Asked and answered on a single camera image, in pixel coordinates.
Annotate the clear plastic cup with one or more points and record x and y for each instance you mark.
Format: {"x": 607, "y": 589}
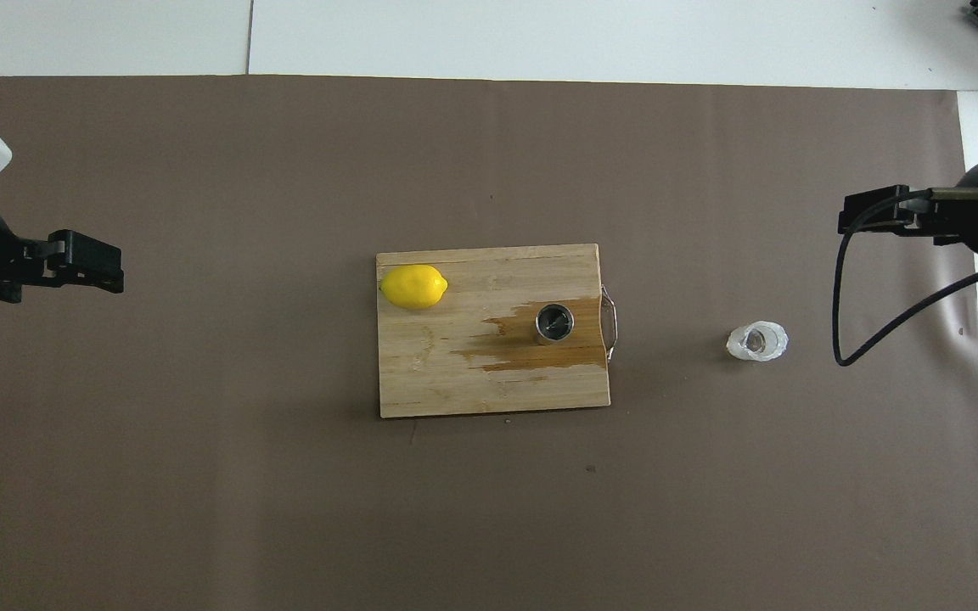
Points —
{"x": 757, "y": 341}

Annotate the steel double jigger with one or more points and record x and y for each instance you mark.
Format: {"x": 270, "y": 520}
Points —
{"x": 555, "y": 322}

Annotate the brown paper table mat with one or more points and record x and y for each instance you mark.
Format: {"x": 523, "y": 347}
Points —
{"x": 285, "y": 509}

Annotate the yellow lemon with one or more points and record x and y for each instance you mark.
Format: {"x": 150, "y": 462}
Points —
{"x": 413, "y": 286}

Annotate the wooden cutting board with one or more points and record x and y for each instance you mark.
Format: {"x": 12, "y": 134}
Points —
{"x": 455, "y": 365}

